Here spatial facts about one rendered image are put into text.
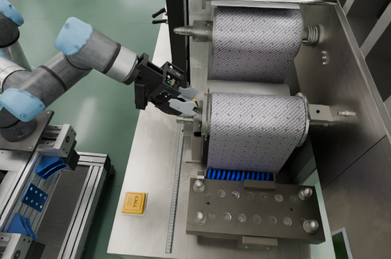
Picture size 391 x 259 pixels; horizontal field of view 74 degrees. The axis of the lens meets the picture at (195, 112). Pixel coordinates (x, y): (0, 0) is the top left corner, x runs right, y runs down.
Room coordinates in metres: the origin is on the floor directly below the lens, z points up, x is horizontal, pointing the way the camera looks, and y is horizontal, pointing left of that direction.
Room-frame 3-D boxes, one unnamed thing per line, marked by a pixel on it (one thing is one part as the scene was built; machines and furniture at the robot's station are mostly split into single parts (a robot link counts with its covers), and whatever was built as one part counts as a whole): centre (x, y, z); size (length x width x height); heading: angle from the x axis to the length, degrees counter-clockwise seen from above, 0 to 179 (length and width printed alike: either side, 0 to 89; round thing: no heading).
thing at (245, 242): (0.13, -0.18, 0.96); 0.10 x 0.03 x 0.11; 86
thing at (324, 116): (0.40, -0.33, 1.28); 0.06 x 0.05 x 0.02; 86
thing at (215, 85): (0.53, -0.16, 1.17); 0.26 x 0.12 x 0.12; 86
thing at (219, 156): (0.35, -0.16, 1.10); 0.23 x 0.01 x 0.18; 86
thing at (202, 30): (0.67, -0.02, 1.33); 0.06 x 0.06 x 0.06; 86
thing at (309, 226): (0.17, -0.33, 1.05); 0.04 x 0.04 x 0.04
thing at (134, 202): (0.27, 0.22, 0.91); 0.07 x 0.07 x 0.02; 86
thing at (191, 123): (0.45, 0.01, 1.05); 0.06 x 0.05 x 0.31; 86
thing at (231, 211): (0.23, -0.18, 1.00); 0.40 x 0.16 x 0.06; 86
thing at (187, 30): (0.67, 0.04, 1.33); 0.06 x 0.03 x 0.03; 86
